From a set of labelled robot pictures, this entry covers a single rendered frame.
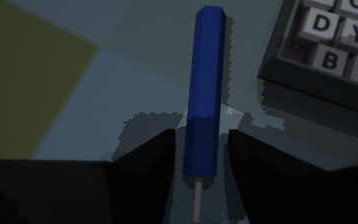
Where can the blue stylus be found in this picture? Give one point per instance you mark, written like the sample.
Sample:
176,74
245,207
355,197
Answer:
204,105

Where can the keyboard with grey letter keys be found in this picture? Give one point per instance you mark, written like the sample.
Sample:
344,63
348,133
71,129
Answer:
313,50

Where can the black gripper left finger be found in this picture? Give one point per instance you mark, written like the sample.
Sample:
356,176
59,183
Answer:
132,189

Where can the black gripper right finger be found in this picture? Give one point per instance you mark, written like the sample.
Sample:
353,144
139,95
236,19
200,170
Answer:
278,188

